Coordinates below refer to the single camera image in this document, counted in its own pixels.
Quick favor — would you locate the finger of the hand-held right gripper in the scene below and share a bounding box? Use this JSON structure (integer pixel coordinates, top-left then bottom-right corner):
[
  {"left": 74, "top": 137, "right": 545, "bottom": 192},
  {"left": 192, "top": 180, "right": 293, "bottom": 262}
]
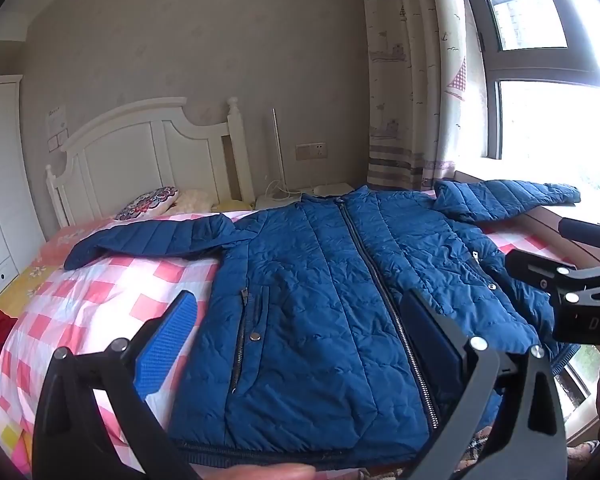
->
[
  {"left": 504, "top": 249, "right": 600, "bottom": 307},
  {"left": 559, "top": 216, "right": 600, "bottom": 250}
]

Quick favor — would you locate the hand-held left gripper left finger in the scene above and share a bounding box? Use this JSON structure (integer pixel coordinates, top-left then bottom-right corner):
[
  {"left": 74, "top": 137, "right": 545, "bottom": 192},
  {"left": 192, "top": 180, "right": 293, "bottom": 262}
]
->
[{"left": 32, "top": 290, "right": 201, "bottom": 480}]

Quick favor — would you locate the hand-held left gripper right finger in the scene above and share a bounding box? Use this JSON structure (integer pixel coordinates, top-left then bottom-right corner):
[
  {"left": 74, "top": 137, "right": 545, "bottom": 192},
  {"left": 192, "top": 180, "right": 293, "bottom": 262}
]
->
[{"left": 400, "top": 287, "right": 568, "bottom": 480}]

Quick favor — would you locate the blue quilted jacket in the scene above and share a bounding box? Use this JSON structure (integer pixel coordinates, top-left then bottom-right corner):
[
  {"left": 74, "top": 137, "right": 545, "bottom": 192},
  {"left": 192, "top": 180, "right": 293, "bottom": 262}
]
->
[{"left": 64, "top": 178, "right": 581, "bottom": 471}]

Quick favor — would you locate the person's left hand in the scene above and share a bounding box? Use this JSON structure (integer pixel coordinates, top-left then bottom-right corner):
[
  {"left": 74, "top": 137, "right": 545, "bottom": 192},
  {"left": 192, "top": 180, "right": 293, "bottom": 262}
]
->
[{"left": 202, "top": 462, "right": 317, "bottom": 480}]

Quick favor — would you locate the pink white checkered blanket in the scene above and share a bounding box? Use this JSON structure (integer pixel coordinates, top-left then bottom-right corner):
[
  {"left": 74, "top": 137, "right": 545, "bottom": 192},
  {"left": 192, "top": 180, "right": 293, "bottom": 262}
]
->
[{"left": 0, "top": 205, "right": 581, "bottom": 476}]

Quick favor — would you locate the round patterned cushion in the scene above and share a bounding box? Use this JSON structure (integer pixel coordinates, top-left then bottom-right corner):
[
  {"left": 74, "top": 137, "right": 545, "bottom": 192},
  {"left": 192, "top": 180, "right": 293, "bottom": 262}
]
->
[{"left": 114, "top": 186, "right": 181, "bottom": 221}]

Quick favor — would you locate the pink floral pillow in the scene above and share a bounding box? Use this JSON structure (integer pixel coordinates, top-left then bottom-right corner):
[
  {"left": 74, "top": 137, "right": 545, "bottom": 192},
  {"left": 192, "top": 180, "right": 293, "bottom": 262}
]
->
[{"left": 32, "top": 224, "right": 118, "bottom": 273}]

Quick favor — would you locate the yellow floral bed sheet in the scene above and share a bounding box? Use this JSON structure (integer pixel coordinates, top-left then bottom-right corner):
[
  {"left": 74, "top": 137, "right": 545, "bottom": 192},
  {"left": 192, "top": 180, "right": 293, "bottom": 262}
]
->
[{"left": 0, "top": 262, "right": 48, "bottom": 316}]

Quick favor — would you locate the dark framed window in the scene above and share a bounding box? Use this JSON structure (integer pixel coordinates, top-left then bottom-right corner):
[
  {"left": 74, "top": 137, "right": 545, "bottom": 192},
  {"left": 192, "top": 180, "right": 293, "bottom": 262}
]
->
[{"left": 455, "top": 0, "right": 600, "bottom": 201}]

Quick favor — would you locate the white nightstand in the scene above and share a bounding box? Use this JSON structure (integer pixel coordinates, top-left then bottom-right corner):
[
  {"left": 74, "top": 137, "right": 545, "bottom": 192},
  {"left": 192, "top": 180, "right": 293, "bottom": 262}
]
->
[{"left": 252, "top": 182, "right": 356, "bottom": 211}]

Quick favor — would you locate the white wooden headboard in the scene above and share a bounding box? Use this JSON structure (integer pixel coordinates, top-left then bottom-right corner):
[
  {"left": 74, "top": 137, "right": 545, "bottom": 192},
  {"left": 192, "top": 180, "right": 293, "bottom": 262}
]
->
[{"left": 45, "top": 96, "right": 256, "bottom": 228}]

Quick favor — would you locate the printed cream curtain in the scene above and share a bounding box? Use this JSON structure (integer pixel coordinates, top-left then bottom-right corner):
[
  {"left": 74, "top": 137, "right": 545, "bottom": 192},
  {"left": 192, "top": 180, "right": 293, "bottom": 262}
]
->
[{"left": 357, "top": 0, "right": 491, "bottom": 191}]

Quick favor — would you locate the white pole lamp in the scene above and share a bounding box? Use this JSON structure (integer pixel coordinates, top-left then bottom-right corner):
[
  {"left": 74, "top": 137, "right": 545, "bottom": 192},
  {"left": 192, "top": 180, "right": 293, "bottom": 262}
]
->
[{"left": 255, "top": 107, "right": 306, "bottom": 208}]

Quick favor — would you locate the white wardrobe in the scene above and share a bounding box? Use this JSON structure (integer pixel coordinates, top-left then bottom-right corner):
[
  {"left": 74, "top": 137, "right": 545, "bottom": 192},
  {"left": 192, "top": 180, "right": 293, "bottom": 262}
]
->
[{"left": 0, "top": 75, "right": 46, "bottom": 311}]

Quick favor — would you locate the wall socket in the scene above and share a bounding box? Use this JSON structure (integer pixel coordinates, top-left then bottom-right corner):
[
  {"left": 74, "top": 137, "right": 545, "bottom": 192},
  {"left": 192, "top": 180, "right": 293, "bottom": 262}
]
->
[{"left": 295, "top": 142, "right": 329, "bottom": 161}]

